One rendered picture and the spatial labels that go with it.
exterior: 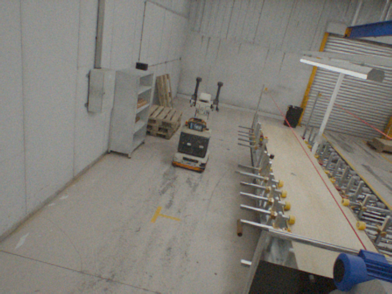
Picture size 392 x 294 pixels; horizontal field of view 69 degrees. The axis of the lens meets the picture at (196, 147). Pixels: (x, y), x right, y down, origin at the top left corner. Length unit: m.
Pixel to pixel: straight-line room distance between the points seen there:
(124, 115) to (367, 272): 4.73
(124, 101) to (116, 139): 0.74
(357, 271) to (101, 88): 3.89
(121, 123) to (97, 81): 1.24
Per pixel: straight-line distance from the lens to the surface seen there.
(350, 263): 0.98
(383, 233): 3.37
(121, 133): 5.41
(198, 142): 5.22
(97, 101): 4.40
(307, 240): 1.17
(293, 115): 10.56
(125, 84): 5.16
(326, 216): 3.32
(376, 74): 2.47
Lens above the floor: 2.36
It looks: 21 degrees down
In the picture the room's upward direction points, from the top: 12 degrees clockwise
